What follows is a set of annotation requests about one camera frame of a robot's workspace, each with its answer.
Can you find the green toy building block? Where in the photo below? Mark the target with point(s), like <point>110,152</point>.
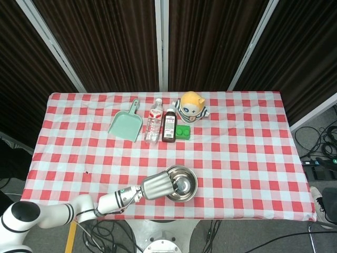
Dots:
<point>183,133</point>

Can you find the white shoe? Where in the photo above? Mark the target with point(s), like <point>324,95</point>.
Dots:
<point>317,200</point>

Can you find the red white checked tablecloth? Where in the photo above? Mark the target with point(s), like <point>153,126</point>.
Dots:
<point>237,147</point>

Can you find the yellow striped plush toy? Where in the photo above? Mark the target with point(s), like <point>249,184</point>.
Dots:
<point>189,110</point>

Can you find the brown labelled medicine bottle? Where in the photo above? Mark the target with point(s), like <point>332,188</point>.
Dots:
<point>169,126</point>

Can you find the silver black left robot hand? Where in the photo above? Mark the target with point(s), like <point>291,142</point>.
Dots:
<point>156,185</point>

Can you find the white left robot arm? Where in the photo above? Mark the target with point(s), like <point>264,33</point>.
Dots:
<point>110,201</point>

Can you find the mint green plastic dustpan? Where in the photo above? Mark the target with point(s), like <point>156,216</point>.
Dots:
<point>125,126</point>

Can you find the clear plastic water bottle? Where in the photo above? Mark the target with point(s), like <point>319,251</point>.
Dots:
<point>153,126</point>

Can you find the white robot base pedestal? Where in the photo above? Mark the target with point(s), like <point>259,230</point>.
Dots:
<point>163,234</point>

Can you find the white partition frame post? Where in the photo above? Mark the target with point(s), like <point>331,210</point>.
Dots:
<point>47,39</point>
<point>161,44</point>
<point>313,113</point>
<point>252,44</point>

